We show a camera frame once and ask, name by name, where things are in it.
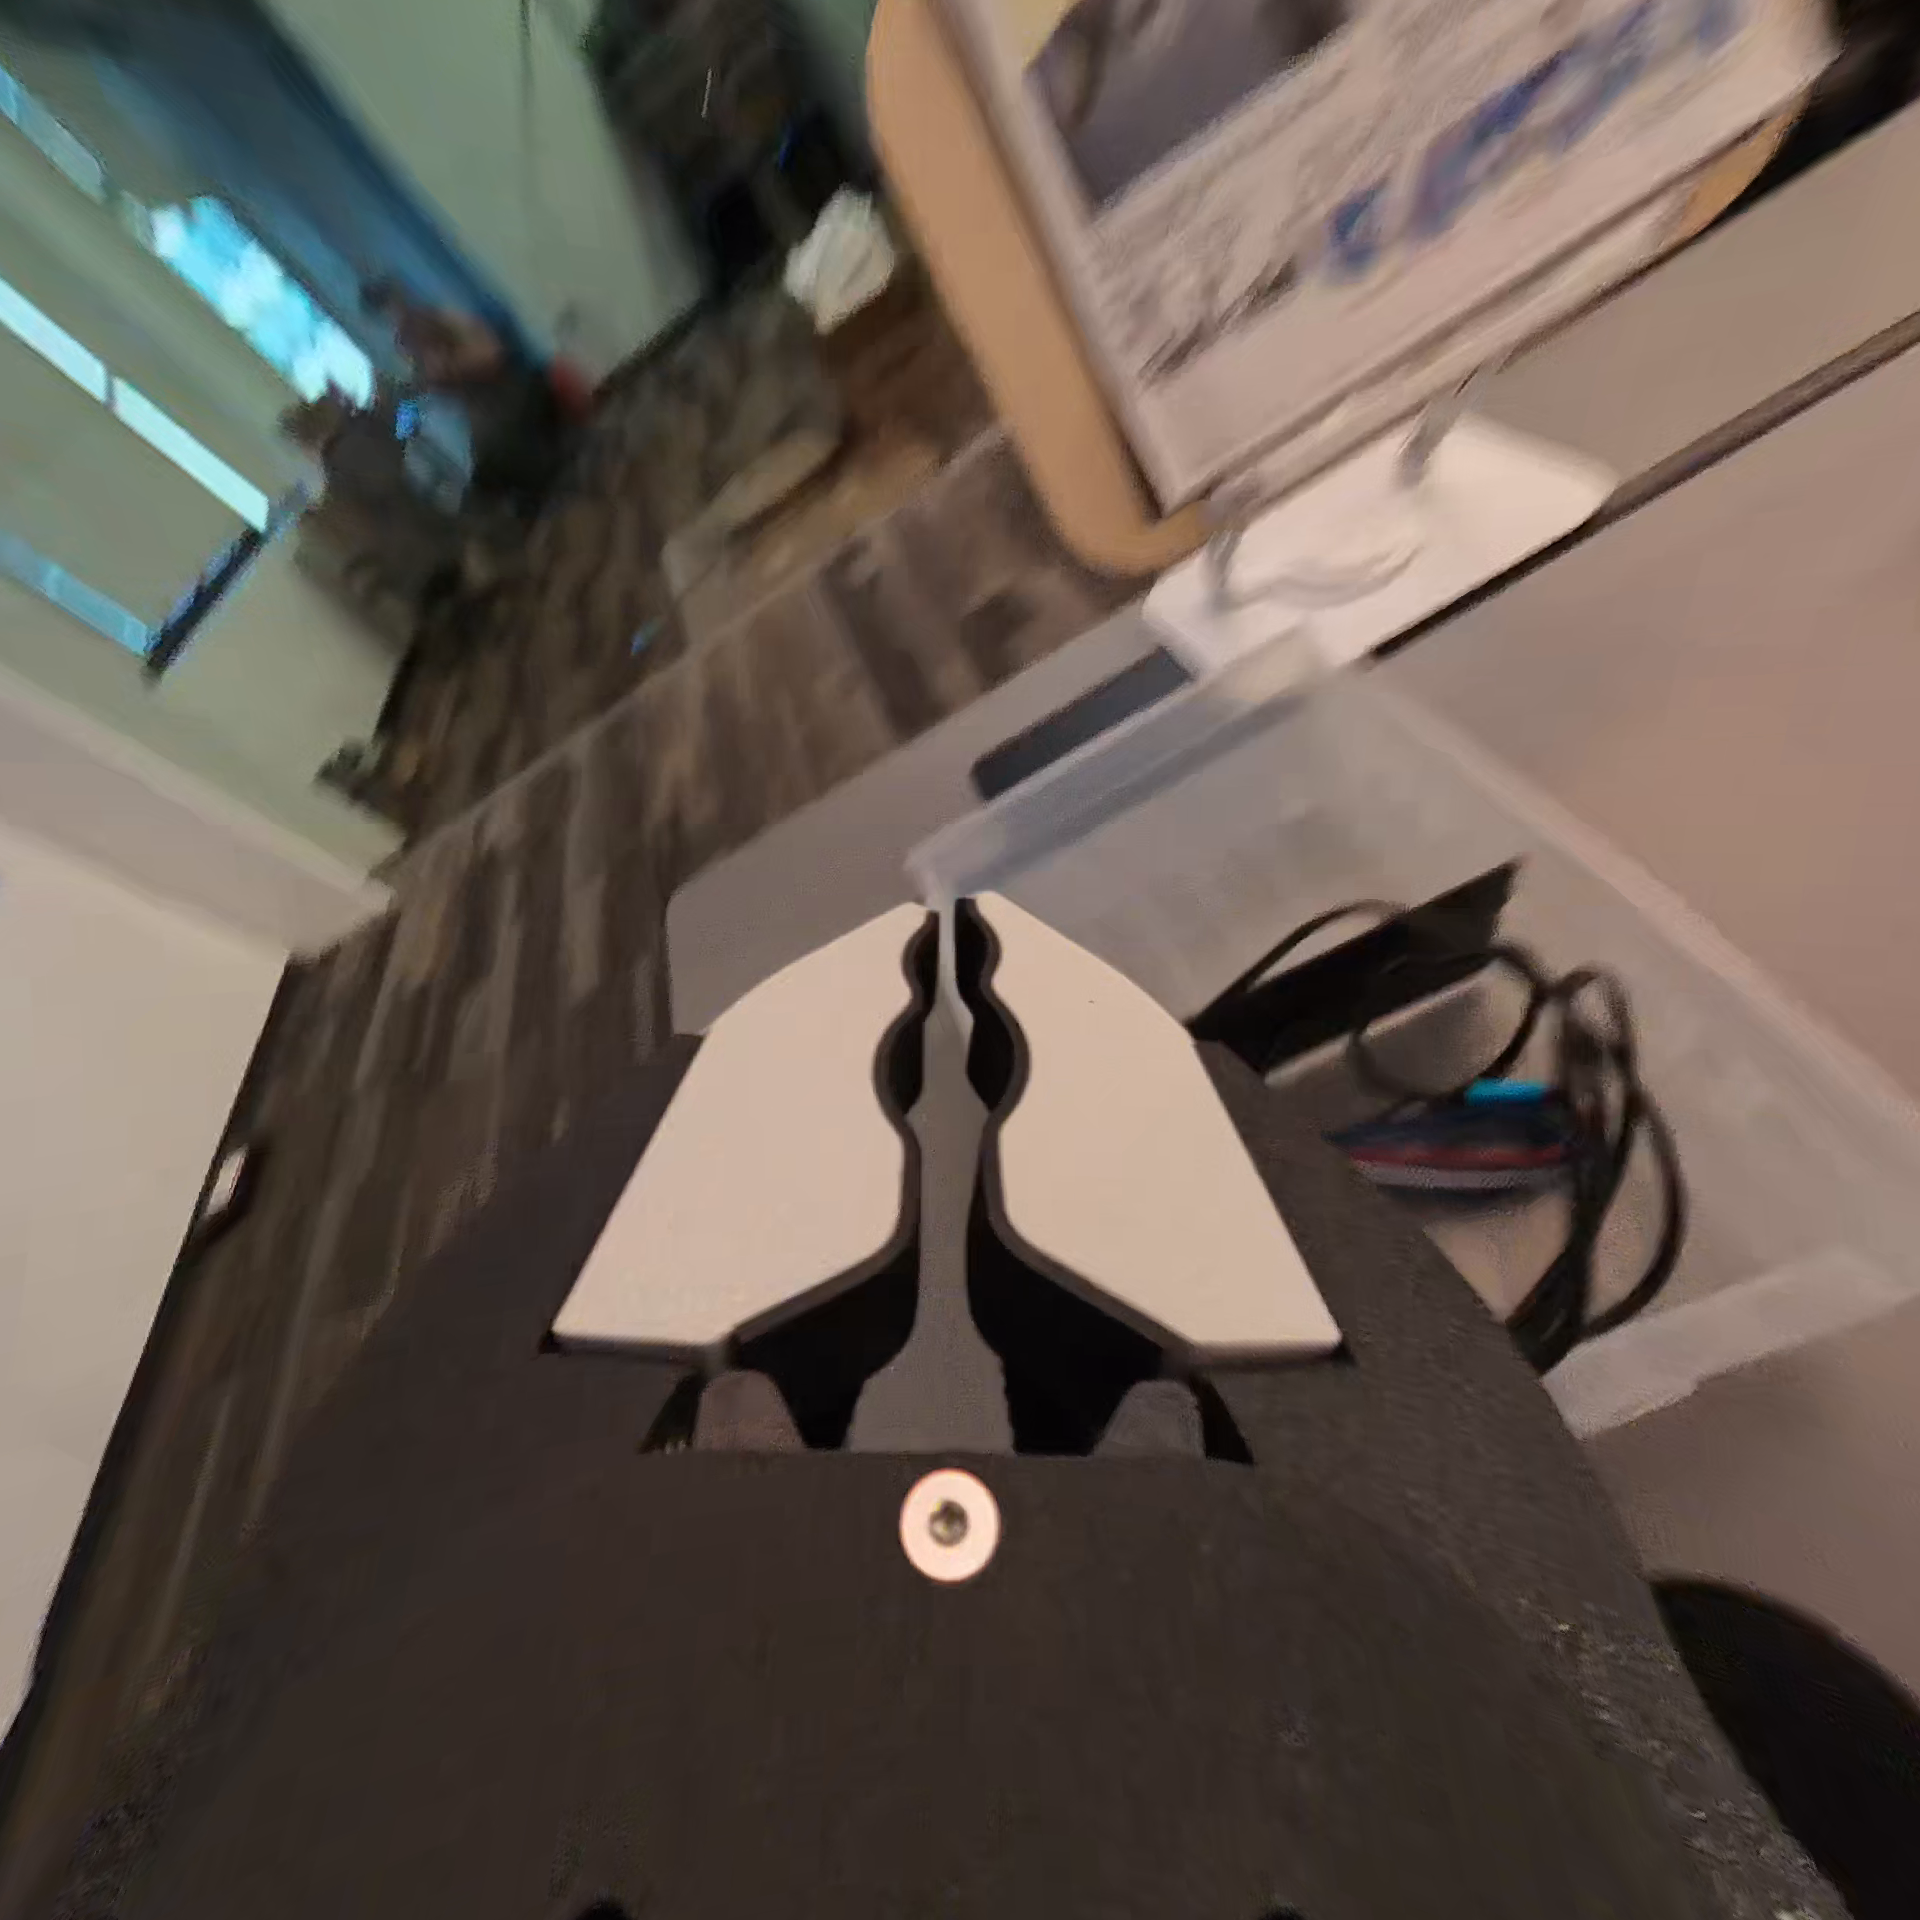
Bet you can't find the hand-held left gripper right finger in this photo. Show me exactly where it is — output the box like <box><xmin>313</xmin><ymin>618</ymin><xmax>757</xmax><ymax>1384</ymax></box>
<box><xmin>961</xmin><ymin>891</ymin><xmax>1345</xmax><ymax>1456</ymax></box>

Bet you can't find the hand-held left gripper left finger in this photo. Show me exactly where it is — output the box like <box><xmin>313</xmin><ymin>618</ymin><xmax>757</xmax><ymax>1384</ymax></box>
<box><xmin>551</xmin><ymin>900</ymin><xmax>940</xmax><ymax>1453</ymax></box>

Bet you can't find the clear plastic bin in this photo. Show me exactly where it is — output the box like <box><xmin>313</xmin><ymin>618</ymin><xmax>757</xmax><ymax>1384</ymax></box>
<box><xmin>908</xmin><ymin>631</ymin><xmax>1920</xmax><ymax>1442</ymax></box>

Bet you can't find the black bin divider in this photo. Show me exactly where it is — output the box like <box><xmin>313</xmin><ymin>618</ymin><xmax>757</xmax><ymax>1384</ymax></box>
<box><xmin>1201</xmin><ymin>862</ymin><xmax>1525</xmax><ymax>1052</ymax></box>

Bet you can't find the black desk mat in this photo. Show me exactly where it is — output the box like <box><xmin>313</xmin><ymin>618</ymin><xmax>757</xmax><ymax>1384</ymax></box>
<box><xmin>971</xmin><ymin>645</ymin><xmax>1202</xmax><ymax>805</ymax></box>

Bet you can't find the cardboard box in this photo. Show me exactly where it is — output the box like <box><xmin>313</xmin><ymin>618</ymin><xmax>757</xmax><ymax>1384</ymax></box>
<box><xmin>674</xmin><ymin>427</ymin><xmax>848</xmax><ymax>548</ymax></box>

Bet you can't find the white metal document stand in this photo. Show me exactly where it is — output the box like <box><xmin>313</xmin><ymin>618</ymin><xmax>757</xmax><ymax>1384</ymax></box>
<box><xmin>1148</xmin><ymin>375</ymin><xmax>1624</xmax><ymax>677</ymax></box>

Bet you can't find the black wrist rest pad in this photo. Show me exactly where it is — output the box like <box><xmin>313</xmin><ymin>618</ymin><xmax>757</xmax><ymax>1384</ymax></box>
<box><xmin>1650</xmin><ymin>1574</ymin><xmax>1920</xmax><ymax>1920</ymax></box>

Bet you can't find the tangle of assorted cables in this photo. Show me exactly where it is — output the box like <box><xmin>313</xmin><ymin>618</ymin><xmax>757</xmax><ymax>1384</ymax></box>
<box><xmin>1201</xmin><ymin>900</ymin><xmax>1689</xmax><ymax>1370</ymax></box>

